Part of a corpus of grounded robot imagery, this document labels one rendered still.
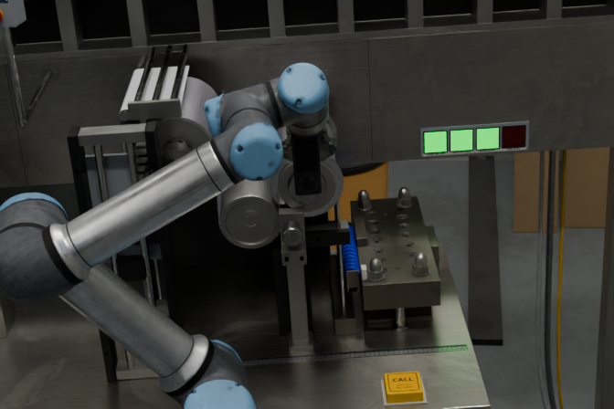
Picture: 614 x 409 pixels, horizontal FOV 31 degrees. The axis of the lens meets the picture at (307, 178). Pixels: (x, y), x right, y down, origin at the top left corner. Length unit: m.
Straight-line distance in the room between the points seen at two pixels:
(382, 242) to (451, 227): 2.29
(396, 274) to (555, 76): 0.59
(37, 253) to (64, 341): 0.85
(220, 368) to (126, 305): 0.20
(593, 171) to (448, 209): 0.65
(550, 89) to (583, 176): 2.16
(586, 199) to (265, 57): 2.50
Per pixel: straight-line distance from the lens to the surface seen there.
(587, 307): 4.19
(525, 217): 4.66
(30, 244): 1.63
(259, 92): 1.69
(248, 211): 2.22
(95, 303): 1.80
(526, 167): 4.61
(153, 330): 1.84
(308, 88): 1.66
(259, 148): 1.54
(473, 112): 2.53
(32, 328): 2.53
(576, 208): 4.71
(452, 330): 2.36
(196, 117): 2.18
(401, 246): 2.41
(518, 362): 3.86
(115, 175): 2.10
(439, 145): 2.54
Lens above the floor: 2.18
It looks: 25 degrees down
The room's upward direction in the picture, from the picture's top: 4 degrees counter-clockwise
